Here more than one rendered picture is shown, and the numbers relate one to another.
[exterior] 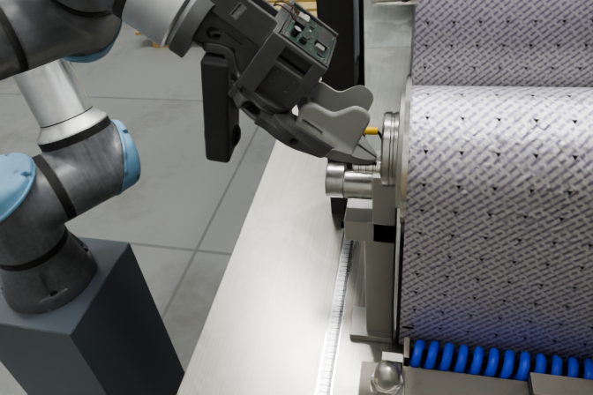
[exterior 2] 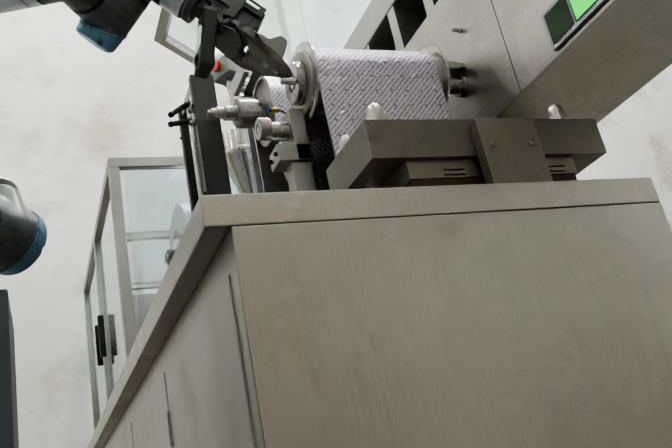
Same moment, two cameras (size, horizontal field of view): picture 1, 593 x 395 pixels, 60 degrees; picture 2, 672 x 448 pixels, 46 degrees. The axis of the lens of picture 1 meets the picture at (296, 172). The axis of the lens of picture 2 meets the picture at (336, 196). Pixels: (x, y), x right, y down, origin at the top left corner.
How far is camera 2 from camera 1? 1.32 m
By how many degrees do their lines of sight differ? 71
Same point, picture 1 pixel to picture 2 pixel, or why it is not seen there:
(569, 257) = (402, 99)
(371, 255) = (299, 177)
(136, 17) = not seen: outside the picture
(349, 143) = (279, 53)
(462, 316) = not seen: hidden behind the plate
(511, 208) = (365, 71)
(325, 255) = not seen: hidden behind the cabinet
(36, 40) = not seen: outside the picture
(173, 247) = not seen: outside the picture
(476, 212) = (351, 74)
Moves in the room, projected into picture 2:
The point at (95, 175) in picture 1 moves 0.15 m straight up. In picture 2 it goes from (19, 212) to (15, 129)
